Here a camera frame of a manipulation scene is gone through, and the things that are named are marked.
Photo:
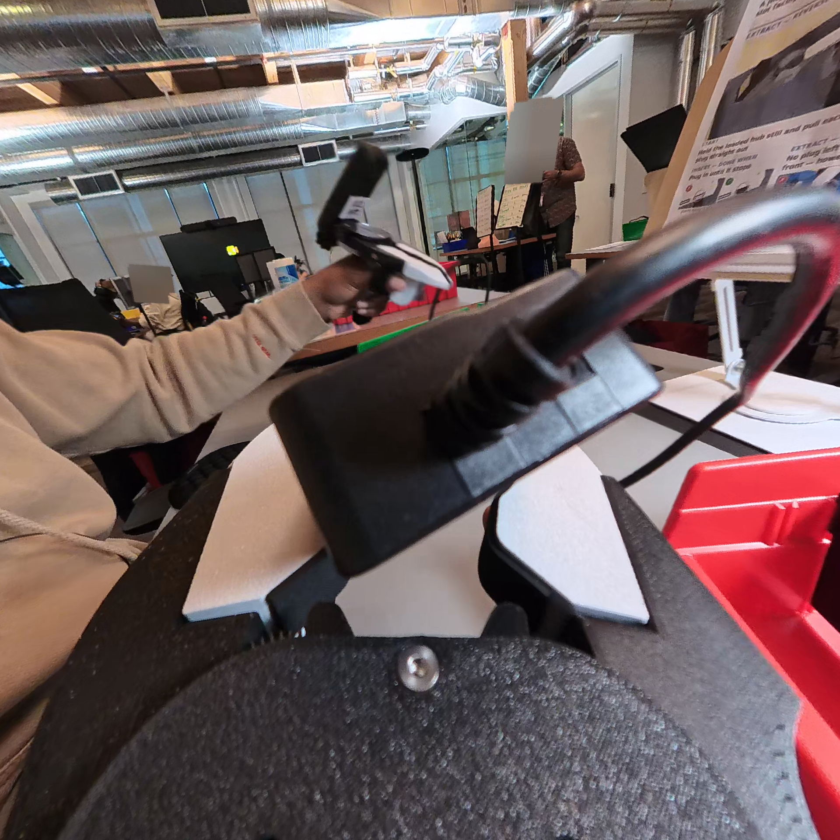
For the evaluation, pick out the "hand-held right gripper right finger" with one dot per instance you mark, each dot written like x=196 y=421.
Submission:
x=577 y=551

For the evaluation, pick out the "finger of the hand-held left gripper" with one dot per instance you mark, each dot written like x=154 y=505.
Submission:
x=403 y=289
x=423 y=266

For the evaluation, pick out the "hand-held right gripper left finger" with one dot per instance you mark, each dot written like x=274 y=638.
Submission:
x=236 y=538

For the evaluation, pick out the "red plastic bin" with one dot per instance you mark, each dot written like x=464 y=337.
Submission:
x=754 y=590

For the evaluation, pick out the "person's left forearm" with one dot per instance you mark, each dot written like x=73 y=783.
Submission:
x=164 y=367

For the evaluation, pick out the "person's left hand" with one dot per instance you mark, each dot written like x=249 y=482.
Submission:
x=334 y=289

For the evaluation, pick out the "red crate on far table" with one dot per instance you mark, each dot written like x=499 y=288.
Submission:
x=426 y=302

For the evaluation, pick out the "black floor lamp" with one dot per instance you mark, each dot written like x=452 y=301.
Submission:
x=418 y=203

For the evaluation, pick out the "long wooden table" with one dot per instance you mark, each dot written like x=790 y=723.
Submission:
x=341 y=334

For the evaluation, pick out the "paper sheet board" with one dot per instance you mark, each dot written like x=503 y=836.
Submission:
x=485 y=210
x=513 y=207

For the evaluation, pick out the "wipes canister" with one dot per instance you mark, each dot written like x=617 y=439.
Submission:
x=283 y=272

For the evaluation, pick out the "black monitor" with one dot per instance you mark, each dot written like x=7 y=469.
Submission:
x=210 y=256

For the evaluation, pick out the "small green basket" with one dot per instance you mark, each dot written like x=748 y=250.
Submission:
x=635 y=229

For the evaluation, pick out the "black panel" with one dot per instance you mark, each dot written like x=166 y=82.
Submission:
x=656 y=138

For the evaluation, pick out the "instruction sheet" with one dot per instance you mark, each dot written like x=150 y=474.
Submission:
x=787 y=151

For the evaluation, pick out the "silver ventilation duct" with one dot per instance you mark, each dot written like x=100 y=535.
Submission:
x=164 y=124
x=98 y=33

